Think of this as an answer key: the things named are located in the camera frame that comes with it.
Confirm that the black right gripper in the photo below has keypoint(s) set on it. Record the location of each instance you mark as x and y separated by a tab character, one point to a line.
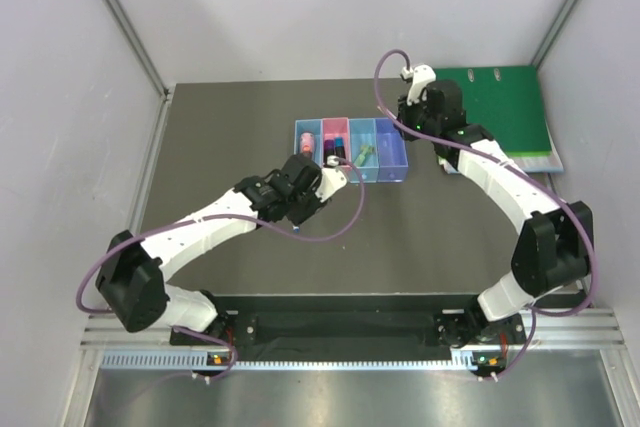
406	110

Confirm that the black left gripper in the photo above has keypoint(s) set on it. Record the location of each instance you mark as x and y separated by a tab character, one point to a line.
315	205

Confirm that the pink lid pen jar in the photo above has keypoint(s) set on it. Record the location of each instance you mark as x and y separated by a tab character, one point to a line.
307	144

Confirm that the purple-blue plastic bin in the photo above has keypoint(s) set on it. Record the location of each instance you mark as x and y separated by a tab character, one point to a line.
391	152

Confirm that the purple cap black highlighter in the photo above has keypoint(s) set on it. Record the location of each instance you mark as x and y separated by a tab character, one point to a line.
329	149

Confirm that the blue cap black highlighter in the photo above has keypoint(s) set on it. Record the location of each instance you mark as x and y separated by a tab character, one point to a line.
339	148

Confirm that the sky blue plastic bin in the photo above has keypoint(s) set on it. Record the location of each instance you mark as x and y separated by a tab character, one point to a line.
314	127

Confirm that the green glitter glue tube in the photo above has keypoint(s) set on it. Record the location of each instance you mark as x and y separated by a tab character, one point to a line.
365	151

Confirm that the light blue plastic bin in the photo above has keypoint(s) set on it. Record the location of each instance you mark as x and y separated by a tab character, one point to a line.
363	131

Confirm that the pink plastic bin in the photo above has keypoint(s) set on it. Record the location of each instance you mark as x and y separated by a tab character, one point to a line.
337	127

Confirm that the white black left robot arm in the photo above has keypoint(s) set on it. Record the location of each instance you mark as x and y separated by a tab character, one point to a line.
135	281

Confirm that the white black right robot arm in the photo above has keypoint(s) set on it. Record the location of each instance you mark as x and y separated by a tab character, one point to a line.
555	239

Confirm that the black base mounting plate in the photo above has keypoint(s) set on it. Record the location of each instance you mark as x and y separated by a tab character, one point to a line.
425	327

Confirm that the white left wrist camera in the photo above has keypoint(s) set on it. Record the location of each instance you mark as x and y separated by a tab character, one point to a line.
332	180

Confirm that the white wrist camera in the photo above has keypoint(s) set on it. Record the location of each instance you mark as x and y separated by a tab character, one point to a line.
418	77
332	180

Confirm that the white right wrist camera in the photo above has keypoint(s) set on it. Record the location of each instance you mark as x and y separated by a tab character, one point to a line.
418	77

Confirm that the green ring binder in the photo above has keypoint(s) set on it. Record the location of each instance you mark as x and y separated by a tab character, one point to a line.
498	94

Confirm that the white slotted cable duct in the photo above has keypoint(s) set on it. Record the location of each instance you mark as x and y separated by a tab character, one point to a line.
211	361

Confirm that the aluminium front rail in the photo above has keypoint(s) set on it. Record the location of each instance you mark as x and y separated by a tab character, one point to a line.
592	328

